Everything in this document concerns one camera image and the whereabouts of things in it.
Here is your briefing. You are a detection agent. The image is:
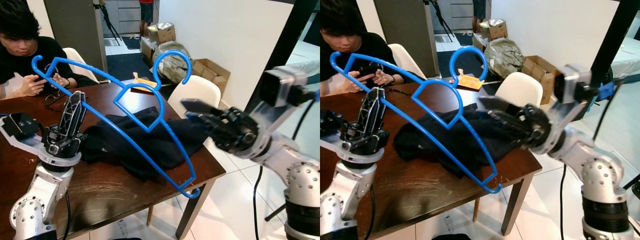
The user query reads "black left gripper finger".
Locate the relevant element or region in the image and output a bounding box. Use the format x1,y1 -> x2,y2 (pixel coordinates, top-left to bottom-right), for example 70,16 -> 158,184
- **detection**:
71,91 -> 88,137
59,91 -> 78,135
360,88 -> 377,132
372,87 -> 387,133

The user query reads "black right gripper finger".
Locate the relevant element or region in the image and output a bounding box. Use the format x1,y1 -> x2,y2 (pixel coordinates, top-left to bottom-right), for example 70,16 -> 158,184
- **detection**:
487,112 -> 528,133
181,98 -> 226,117
186,114 -> 221,132
478,96 -> 526,115

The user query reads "black cloth garment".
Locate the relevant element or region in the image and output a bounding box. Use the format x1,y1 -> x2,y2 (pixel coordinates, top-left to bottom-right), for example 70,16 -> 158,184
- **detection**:
393,104 -> 532,179
80,106 -> 211,182

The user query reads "blue plastic hanger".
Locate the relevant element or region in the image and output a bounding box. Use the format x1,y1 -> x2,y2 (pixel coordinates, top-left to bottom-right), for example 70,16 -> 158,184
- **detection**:
31,49 -> 202,199
328,46 -> 503,195

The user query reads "white plastic chair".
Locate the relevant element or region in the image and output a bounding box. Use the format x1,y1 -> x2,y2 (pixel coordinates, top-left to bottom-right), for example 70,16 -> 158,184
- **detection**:
495,71 -> 544,108
62,47 -> 101,83
167,75 -> 222,119
387,43 -> 428,81

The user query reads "orange paper packet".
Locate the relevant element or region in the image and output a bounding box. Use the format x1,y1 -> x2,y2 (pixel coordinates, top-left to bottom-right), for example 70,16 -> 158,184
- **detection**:
131,71 -> 158,94
456,68 -> 485,91

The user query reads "black phone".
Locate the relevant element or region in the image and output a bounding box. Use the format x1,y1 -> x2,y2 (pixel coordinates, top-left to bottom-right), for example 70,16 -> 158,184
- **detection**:
356,62 -> 384,81
33,64 -> 62,85

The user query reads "person in black shirt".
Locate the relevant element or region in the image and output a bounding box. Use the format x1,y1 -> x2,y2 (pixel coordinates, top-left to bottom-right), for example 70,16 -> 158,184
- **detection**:
0,0 -> 97,101
320,0 -> 415,97

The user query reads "cardboard box with silver foil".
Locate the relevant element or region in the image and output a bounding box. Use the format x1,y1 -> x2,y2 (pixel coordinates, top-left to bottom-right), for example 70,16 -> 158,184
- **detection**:
479,19 -> 508,41
147,22 -> 177,45

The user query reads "dark brown wooden table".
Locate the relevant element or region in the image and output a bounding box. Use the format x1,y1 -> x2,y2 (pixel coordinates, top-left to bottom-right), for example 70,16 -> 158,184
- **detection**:
320,79 -> 543,240
0,80 -> 227,240

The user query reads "white mattress bed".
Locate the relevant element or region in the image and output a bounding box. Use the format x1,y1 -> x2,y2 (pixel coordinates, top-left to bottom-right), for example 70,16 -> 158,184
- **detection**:
285,40 -> 321,77
612,36 -> 640,78

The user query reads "dark grey door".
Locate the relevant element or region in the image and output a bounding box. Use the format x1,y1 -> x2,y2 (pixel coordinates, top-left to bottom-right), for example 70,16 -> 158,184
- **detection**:
44,0 -> 108,76
372,0 -> 437,78

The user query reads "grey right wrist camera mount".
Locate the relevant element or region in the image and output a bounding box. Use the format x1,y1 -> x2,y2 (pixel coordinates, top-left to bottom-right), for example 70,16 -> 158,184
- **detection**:
540,63 -> 601,153
244,65 -> 312,158

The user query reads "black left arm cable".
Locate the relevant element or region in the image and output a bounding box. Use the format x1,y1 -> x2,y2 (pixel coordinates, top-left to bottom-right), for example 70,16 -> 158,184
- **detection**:
364,184 -> 376,240
61,190 -> 72,240

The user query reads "blue cable tag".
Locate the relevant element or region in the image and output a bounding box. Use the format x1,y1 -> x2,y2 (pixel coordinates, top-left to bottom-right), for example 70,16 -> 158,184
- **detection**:
596,81 -> 617,101

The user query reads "black door frame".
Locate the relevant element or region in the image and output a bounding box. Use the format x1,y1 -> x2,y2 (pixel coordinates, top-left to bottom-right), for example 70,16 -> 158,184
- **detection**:
245,0 -> 321,113
590,0 -> 640,88

